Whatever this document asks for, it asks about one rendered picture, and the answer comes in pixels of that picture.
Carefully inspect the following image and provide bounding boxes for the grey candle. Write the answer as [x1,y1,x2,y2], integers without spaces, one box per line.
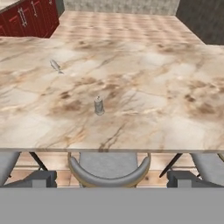
[94,94,106,116]

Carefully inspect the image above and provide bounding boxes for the grey chair with rounded back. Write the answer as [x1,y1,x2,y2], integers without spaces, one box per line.
[67,151,152,188]

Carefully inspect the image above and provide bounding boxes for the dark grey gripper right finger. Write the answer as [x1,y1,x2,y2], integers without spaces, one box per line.
[166,170,221,188]

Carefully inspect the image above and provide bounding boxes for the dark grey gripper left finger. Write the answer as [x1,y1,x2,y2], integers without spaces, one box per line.
[3,170,58,188]

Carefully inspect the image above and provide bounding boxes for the black table leg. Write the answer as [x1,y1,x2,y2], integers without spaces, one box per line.
[28,151,49,172]
[158,153,184,179]

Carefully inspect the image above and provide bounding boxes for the red cupboard run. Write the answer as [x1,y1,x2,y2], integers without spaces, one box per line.
[0,0,60,39]

